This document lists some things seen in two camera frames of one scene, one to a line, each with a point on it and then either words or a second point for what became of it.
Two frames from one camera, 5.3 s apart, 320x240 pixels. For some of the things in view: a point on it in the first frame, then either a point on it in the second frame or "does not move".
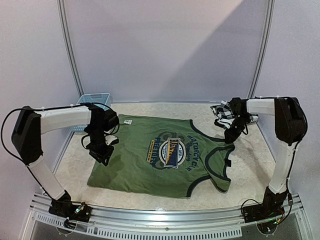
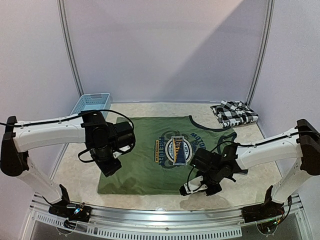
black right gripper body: x=231 y=132 to x=208 y=188
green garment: x=161 y=157 does not move
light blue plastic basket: x=101 y=99 does not move
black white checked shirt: x=225 y=117 does not move
